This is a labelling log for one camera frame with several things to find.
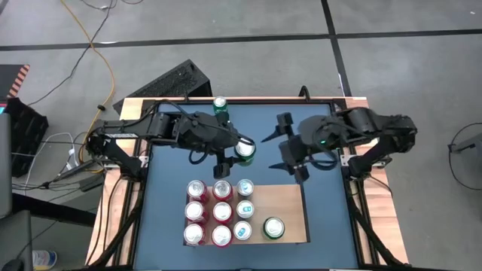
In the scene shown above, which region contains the grey cabinet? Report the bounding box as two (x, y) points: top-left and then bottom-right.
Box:
(0, 112), (13, 219)

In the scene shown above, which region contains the red Coca-Cola can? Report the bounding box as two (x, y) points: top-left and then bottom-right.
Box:
(184, 200), (208, 225)
(182, 222), (208, 246)
(185, 179), (211, 203)

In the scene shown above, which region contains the black metal base beam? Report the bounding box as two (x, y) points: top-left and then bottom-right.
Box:
(11, 193), (97, 227)

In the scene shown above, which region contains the white blue yellow canister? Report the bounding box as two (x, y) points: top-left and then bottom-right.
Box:
(32, 249), (58, 271)

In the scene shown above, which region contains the black floor cable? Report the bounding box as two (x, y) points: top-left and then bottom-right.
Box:
(26, 0), (146, 107)

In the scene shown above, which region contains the white cable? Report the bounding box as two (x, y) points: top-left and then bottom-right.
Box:
(22, 130), (78, 181)

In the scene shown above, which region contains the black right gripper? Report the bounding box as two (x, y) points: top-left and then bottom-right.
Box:
(261, 111), (340, 185)

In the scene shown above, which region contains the black metal table frame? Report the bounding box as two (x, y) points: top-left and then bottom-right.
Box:
(84, 96), (410, 271)

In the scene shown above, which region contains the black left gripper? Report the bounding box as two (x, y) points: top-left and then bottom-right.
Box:
(175, 111), (250, 180)

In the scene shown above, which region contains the black plastic crate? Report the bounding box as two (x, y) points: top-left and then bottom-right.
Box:
(5, 96), (50, 178)

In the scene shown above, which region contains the yellow cable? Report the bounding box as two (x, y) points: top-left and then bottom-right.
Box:
(59, 0), (116, 165)

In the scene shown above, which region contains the red Fanta can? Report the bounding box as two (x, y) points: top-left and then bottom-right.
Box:
(212, 201), (234, 225)
(210, 224), (233, 248)
(212, 179), (234, 202)

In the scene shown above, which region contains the blue table mat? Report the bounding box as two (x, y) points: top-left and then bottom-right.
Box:
(133, 103), (361, 270)

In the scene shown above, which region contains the orange black striped panel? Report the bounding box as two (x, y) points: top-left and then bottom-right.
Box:
(0, 63), (31, 101)

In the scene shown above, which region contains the light wooden board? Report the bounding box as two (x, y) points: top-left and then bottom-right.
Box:
(182, 181), (310, 248)

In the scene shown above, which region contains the blue silver Red Bull can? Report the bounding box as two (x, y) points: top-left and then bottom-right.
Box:
(232, 220), (253, 242)
(236, 199), (255, 220)
(236, 178), (255, 199)

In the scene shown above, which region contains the black power adapter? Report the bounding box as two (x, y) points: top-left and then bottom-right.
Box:
(77, 171), (106, 193)

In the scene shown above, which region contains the green Sprite can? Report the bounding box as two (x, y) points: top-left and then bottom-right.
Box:
(261, 216), (286, 241)
(233, 139), (257, 167)
(212, 96), (230, 116)

